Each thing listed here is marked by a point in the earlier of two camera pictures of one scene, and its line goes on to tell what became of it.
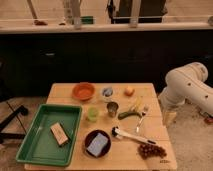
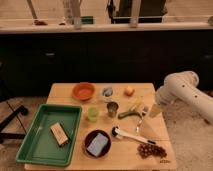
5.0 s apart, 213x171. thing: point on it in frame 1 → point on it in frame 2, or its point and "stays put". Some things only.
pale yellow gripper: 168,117 → 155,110
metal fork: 145,110 stays put
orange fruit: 129,91 stays put
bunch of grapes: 148,151 stays put
